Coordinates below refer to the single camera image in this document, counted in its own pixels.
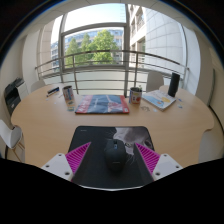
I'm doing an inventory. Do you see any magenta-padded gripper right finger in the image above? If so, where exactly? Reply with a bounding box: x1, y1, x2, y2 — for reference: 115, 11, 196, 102
132, 142, 184, 186

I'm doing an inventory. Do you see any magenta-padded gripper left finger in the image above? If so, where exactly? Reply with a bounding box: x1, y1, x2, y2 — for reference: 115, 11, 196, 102
40, 141, 93, 185

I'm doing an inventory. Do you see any black computer mouse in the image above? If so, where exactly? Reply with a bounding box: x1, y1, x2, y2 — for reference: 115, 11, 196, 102
103, 138, 127, 173

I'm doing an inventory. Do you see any black animal-print mouse pad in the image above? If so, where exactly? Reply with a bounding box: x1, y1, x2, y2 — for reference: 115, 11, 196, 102
67, 125, 155, 190

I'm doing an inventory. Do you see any white chair with wooden legs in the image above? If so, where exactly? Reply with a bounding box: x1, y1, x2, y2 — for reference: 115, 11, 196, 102
0, 119, 26, 161

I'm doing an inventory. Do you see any light illustrated book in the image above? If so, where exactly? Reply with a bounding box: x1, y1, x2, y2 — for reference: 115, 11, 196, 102
142, 89, 177, 112

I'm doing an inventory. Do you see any printed mug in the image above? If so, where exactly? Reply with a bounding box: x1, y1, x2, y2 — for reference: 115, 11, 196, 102
62, 85, 75, 104

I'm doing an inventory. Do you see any red magazine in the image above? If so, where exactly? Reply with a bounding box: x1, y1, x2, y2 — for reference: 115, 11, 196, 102
74, 94, 130, 115

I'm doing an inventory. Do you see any white cup with orange print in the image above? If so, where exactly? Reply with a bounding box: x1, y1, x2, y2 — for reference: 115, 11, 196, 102
129, 86, 143, 105

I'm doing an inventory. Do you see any black cylinder speaker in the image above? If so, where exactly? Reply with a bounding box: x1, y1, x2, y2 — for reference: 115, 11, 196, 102
167, 72, 181, 98

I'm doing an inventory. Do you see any black printer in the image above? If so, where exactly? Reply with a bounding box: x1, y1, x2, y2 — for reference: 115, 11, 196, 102
3, 77, 26, 116

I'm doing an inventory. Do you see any metal balcony railing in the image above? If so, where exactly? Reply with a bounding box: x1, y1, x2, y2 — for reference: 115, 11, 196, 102
34, 49, 190, 98

